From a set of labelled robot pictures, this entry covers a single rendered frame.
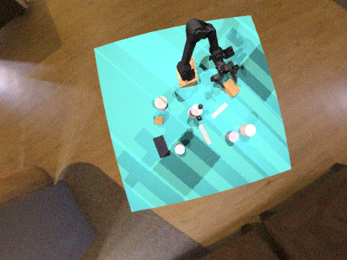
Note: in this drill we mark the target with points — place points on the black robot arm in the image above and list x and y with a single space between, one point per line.
196 30

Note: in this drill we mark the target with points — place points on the white flat bar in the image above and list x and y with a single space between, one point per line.
203 130
219 110

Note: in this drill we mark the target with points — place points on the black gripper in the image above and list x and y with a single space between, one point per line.
233 71

